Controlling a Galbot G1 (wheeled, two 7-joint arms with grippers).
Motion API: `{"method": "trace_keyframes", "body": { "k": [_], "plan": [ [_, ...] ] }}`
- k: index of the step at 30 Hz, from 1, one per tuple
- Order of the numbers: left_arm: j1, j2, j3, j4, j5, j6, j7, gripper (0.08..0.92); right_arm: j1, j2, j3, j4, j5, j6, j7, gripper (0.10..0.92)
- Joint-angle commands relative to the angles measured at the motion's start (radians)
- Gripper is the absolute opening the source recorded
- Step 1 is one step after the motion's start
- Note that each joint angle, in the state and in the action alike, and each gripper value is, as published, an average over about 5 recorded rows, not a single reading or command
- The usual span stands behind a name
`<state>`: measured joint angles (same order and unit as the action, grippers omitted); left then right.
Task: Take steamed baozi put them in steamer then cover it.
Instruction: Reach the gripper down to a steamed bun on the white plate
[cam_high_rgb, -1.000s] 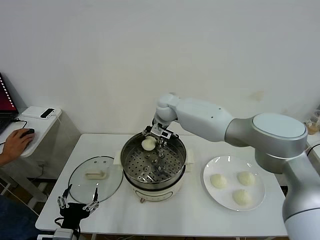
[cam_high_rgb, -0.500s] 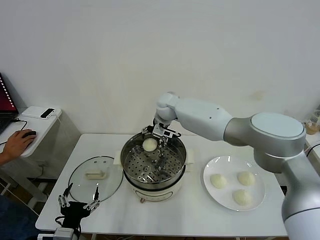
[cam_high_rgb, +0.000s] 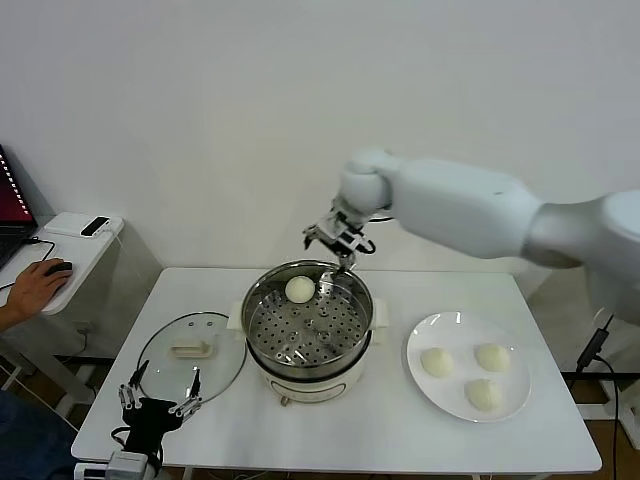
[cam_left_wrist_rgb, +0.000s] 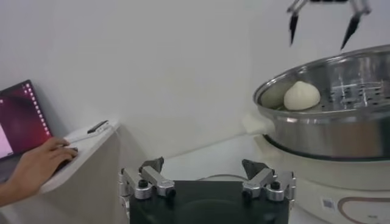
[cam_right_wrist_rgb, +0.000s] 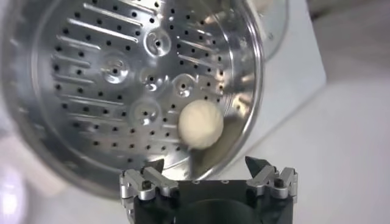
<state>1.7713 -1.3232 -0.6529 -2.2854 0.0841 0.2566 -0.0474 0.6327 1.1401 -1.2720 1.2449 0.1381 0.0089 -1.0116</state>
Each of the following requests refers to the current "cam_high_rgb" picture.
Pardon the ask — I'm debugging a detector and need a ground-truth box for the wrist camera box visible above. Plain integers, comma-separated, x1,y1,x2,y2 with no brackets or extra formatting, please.
74,449,156,480
327,214,364,240

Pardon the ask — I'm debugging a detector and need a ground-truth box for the flat white box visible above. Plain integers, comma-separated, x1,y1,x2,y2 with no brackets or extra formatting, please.
43,211,124,239

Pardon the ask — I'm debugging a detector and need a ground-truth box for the white steamed baozi bun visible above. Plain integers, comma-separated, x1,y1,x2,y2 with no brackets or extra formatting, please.
464,378,504,412
473,343,512,373
284,275,316,305
419,347,455,378

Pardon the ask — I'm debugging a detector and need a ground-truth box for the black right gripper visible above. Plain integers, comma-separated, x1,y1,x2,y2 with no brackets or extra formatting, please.
302,215,365,277

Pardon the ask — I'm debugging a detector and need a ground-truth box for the stainless steel steamer basket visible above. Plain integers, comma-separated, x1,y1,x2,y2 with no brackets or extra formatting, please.
228,258,390,371

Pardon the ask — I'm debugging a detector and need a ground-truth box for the white side desk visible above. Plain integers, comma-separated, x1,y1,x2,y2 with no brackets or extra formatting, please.
0,214,162,434

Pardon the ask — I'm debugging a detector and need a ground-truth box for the black laptop computer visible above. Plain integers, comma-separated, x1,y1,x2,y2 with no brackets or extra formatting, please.
0,144,39,269

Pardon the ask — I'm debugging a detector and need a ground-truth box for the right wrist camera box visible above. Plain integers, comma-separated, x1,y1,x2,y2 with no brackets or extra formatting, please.
327,214,364,240

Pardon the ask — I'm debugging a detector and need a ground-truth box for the cream electric cooker base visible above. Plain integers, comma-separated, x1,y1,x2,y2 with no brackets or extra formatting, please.
245,327,387,407

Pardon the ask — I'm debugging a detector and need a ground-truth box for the grey wall socket plug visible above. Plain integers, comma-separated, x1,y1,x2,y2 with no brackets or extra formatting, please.
74,322,97,351

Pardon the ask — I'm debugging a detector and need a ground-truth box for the person's bare forearm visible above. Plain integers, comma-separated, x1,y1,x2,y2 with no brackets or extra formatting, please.
0,301,24,335

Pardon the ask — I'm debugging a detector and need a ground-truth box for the person's bare hand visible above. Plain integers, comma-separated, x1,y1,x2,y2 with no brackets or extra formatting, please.
5,258,70,321

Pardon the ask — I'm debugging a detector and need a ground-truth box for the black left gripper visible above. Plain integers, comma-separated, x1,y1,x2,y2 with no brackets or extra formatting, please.
118,359,204,454

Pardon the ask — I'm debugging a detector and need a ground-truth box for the white round plate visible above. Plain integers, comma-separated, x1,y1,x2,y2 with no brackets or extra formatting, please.
405,311,532,425

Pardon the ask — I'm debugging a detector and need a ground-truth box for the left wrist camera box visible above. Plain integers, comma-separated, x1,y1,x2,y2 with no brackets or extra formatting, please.
74,449,156,480

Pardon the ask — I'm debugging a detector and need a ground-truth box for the round glass pot lid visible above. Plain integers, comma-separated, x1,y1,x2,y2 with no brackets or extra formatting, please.
135,311,248,407

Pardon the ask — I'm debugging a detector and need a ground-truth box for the small black-topped white device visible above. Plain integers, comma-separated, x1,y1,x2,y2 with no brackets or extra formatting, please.
79,216,111,238

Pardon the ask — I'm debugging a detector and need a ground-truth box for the black power adapter with cable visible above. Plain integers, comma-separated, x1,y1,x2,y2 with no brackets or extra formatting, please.
574,310,624,480

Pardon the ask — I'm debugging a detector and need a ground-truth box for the black laptop cable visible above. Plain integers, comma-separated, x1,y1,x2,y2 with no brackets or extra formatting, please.
20,236,56,262

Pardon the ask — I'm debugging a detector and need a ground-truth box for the person's blue jeans leg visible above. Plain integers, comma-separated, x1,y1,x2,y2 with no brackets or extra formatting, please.
0,389,77,480

